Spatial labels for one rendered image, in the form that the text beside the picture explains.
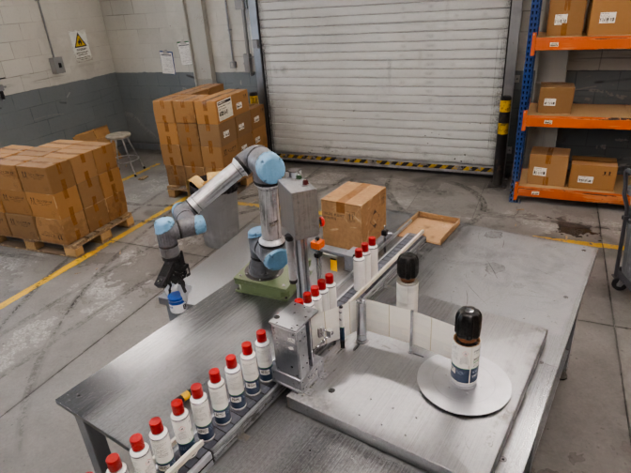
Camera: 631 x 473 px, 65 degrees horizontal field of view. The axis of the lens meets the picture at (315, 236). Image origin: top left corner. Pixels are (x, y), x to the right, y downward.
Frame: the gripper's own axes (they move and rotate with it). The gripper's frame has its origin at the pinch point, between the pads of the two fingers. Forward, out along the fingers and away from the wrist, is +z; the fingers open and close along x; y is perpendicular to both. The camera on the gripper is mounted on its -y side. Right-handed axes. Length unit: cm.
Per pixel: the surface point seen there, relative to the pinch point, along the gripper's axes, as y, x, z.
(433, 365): 7, -105, 11
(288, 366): -20, -62, 1
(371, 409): -19, -90, 12
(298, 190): 15, -53, -48
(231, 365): -34, -49, -7
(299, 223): 13, -53, -35
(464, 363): -1, -116, 0
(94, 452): -48, 11, 41
